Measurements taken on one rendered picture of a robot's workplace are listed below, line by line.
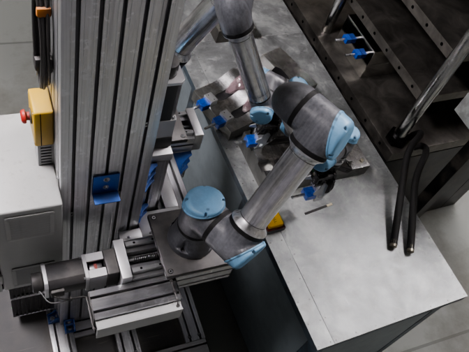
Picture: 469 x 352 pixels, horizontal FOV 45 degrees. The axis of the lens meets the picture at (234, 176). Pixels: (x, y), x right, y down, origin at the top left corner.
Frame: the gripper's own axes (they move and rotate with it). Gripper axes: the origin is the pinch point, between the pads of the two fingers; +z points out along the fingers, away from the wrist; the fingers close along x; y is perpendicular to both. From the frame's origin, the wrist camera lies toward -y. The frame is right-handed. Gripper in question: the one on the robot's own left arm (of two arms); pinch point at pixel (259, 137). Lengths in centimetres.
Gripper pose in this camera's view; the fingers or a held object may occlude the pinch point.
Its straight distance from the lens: 224.7
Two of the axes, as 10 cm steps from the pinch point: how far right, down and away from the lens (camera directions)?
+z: -4.1, 4.7, 7.8
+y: -8.5, 1.0, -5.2
